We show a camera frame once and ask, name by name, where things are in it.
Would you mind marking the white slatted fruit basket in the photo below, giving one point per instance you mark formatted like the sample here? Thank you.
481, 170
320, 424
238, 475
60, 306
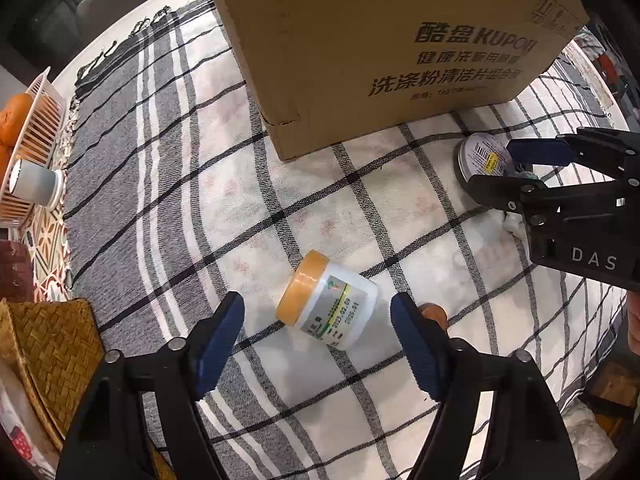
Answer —
40, 125

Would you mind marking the floral tissue box cover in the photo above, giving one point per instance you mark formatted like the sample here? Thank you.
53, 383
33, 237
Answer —
20, 440

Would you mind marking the patterned tablecloth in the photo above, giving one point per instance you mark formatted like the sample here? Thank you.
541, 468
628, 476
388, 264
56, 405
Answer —
47, 250

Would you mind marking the brown cardboard box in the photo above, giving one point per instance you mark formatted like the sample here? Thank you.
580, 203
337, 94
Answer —
380, 45

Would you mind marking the woven wicker box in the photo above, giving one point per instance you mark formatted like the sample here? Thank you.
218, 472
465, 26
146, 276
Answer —
55, 350

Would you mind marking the small white grey cup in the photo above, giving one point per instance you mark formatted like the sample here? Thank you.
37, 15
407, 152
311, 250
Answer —
35, 182

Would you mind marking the orange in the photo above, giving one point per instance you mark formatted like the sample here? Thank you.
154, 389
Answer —
12, 117
4, 160

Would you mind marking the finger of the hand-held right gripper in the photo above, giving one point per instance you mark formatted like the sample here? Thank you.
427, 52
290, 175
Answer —
505, 195
540, 151

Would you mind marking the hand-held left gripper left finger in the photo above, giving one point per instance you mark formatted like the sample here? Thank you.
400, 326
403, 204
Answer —
215, 345

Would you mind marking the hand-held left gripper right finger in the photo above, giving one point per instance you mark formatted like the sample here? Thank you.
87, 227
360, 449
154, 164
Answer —
415, 345

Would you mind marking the silver round tin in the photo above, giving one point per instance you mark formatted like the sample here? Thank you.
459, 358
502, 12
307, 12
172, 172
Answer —
480, 157

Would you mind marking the grey white checked tablecloth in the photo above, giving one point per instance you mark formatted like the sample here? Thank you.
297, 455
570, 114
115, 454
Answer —
200, 160

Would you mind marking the white jar with yellow lid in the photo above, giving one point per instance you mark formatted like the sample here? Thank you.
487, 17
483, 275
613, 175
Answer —
335, 305

